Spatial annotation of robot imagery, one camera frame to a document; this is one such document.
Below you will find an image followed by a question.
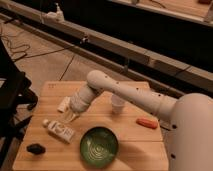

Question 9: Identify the green plate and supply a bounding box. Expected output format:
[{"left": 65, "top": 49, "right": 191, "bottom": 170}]
[{"left": 80, "top": 126, "right": 119, "bottom": 168}]

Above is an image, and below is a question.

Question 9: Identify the white power strip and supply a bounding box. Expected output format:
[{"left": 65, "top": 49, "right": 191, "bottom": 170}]
[{"left": 45, "top": 3, "right": 65, "bottom": 22}]

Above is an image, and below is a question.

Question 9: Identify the translucent plastic cup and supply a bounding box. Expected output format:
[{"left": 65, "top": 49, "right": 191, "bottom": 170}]
[{"left": 111, "top": 94, "right": 125, "bottom": 114}]

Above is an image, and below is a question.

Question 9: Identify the black small object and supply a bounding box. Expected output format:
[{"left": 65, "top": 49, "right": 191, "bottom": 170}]
[{"left": 26, "top": 143, "right": 46, "bottom": 155}]

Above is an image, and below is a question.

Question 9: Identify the black chair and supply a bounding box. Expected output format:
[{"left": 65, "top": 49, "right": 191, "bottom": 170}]
[{"left": 0, "top": 39, "right": 38, "bottom": 168}]

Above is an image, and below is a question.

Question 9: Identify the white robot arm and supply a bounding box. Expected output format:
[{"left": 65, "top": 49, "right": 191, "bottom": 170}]
[{"left": 69, "top": 70, "right": 213, "bottom": 171}]

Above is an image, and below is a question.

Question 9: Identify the white tube bottle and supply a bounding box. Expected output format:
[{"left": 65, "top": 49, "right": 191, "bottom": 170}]
[{"left": 42, "top": 119, "right": 74, "bottom": 143}]

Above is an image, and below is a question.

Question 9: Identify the wooden board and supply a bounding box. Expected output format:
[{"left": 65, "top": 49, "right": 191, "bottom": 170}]
[{"left": 13, "top": 81, "right": 168, "bottom": 171}]

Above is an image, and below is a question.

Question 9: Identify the orange carrot toy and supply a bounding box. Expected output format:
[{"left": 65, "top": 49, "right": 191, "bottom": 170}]
[{"left": 136, "top": 118, "right": 158, "bottom": 129}]

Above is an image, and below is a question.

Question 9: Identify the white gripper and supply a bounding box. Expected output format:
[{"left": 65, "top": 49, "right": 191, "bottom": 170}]
[{"left": 65, "top": 84, "right": 97, "bottom": 123}]

